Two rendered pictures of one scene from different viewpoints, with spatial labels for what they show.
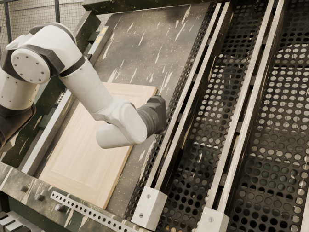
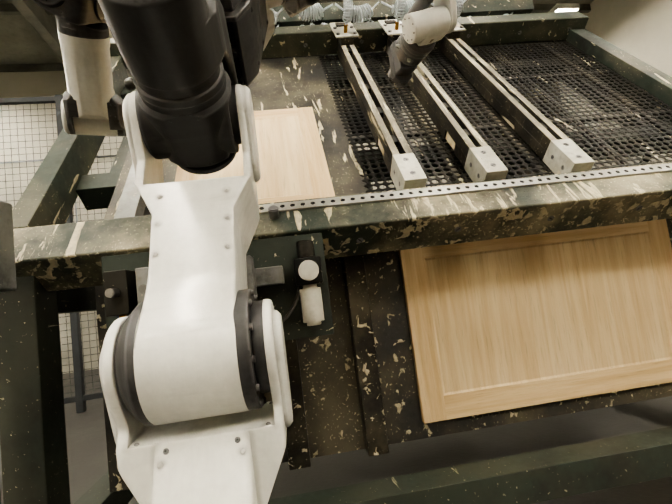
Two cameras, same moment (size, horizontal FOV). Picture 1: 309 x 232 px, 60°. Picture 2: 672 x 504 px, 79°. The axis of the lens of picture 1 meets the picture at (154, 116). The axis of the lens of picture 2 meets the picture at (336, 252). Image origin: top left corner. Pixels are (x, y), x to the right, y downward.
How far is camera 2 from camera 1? 1.23 m
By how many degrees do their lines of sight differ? 45
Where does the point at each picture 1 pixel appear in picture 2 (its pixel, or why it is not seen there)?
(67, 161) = not seen: hidden behind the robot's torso
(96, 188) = (308, 194)
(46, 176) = not seen: hidden behind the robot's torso
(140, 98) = (297, 117)
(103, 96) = not seen: outside the picture
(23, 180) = (138, 223)
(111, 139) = (432, 17)
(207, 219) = (480, 152)
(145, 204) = (408, 164)
